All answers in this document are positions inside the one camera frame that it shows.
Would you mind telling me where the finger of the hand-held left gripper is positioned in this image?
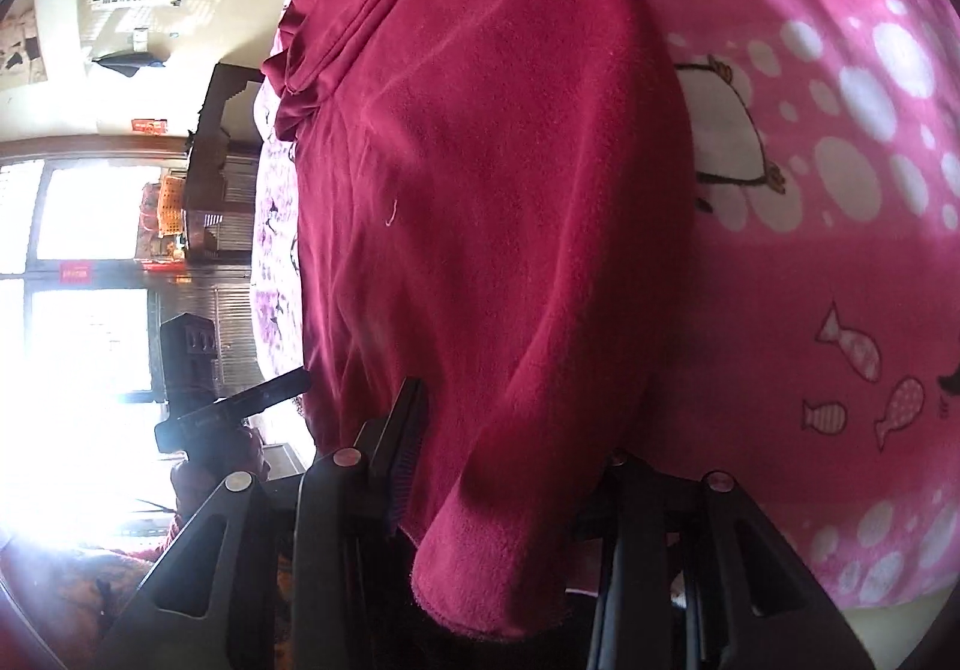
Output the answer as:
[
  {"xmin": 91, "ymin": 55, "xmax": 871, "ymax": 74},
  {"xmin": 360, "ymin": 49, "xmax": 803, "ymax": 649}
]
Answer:
[{"xmin": 217, "ymin": 367, "xmax": 313, "ymax": 426}]

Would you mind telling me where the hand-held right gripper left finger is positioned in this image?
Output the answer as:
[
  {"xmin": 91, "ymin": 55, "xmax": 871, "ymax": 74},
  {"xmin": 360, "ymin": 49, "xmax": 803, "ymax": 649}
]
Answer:
[{"xmin": 97, "ymin": 377, "xmax": 430, "ymax": 670}]

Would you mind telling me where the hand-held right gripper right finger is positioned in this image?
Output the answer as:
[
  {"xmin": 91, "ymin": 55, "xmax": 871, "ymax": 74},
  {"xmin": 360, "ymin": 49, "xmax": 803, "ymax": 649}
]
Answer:
[{"xmin": 568, "ymin": 451, "xmax": 880, "ymax": 670}]

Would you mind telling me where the dark red sweater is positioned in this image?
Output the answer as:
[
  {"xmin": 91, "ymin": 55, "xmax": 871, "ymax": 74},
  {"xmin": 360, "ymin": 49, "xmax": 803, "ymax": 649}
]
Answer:
[{"xmin": 259, "ymin": 0, "xmax": 700, "ymax": 642}]

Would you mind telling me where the person's left hand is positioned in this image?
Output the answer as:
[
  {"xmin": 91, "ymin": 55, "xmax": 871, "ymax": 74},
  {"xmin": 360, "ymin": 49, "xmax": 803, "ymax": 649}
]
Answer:
[{"xmin": 170, "ymin": 428, "xmax": 272, "ymax": 530}]

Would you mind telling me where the orange plastic basket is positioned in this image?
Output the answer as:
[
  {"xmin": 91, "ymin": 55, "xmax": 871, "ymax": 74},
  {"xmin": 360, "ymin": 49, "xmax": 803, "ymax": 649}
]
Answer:
[{"xmin": 141, "ymin": 169, "xmax": 187, "ymax": 238}]

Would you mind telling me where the dark wooden side cabinet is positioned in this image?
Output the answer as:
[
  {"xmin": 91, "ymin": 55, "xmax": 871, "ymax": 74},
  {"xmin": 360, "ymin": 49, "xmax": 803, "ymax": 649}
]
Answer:
[{"xmin": 184, "ymin": 62, "xmax": 265, "ymax": 260}]

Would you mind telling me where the pink penguin blanket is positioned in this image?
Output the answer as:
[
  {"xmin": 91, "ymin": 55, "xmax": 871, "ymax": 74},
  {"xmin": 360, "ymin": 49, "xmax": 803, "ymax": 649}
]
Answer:
[{"xmin": 251, "ymin": 0, "xmax": 960, "ymax": 611}]

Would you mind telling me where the dark cloth on wall hook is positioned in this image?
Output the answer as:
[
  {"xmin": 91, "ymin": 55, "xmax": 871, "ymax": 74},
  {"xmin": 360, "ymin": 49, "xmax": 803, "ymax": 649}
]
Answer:
[{"xmin": 91, "ymin": 49, "xmax": 164, "ymax": 73}]

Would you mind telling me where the wall picture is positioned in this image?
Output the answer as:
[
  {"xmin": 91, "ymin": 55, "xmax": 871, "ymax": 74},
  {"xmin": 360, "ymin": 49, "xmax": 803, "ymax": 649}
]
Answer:
[{"xmin": 0, "ymin": 0, "xmax": 48, "ymax": 89}]

